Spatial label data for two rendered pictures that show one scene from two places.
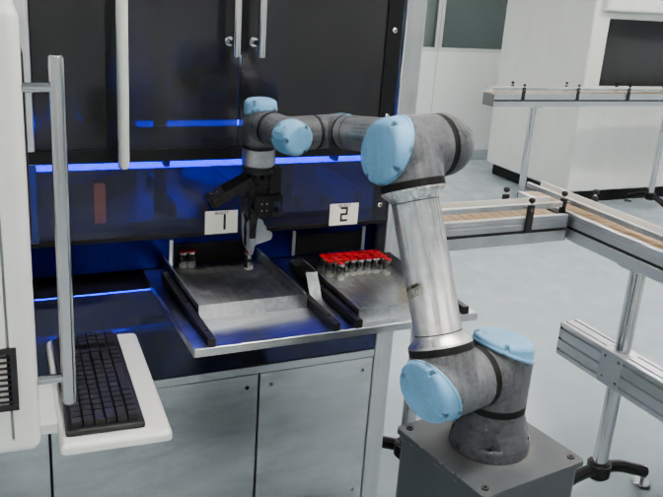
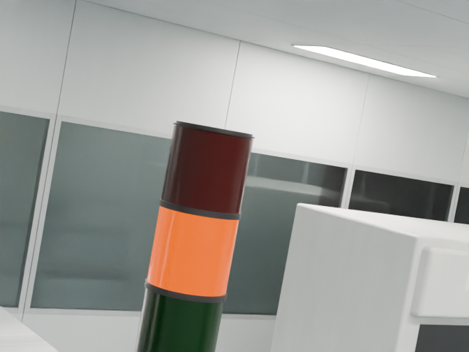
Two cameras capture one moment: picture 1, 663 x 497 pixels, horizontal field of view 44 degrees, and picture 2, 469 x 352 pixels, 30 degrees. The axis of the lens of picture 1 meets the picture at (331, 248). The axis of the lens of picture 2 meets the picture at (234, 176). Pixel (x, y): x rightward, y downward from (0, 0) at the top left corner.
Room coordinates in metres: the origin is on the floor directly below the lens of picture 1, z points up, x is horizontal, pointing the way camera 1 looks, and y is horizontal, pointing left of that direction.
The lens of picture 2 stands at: (1.69, 0.00, 2.35)
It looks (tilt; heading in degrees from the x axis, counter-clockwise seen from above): 3 degrees down; 351
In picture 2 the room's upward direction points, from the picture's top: 10 degrees clockwise
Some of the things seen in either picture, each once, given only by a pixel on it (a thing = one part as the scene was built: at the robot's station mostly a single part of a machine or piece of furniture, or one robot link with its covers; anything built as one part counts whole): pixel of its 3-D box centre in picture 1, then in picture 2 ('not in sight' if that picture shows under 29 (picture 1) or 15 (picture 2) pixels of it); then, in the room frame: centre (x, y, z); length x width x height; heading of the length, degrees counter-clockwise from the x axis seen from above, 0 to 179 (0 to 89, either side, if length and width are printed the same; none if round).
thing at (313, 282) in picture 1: (322, 293); not in sight; (1.78, 0.01, 0.91); 0.14 x 0.03 x 0.06; 26
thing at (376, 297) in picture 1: (375, 283); not in sight; (1.90, -0.12, 0.90); 0.34 x 0.26 x 0.04; 26
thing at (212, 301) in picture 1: (231, 280); not in sight; (1.85, 0.24, 0.90); 0.34 x 0.26 x 0.04; 26
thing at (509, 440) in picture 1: (491, 420); not in sight; (1.37, -0.33, 0.84); 0.15 x 0.15 x 0.10
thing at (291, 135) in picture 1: (291, 133); not in sight; (1.73, 0.10, 1.29); 0.11 x 0.11 x 0.08; 38
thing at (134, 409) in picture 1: (94, 376); not in sight; (1.47, 0.46, 0.82); 0.40 x 0.14 x 0.02; 23
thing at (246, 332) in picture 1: (305, 294); not in sight; (1.87, 0.06, 0.87); 0.70 x 0.48 x 0.02; 116
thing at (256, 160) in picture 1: (257, 157); not in sight; (1.81, 0.18, 1.22); 0.08 x 0.08 x 0.05
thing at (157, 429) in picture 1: (83, 389); not in sight; (1.46, 0.48, 0.79); 0.45 x 0.28 x 0.03; 23
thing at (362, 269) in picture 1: (356, 266); not in sight; (2.00, -0.07, 0.90); 0.18 x 0.02 x 0.05; 116
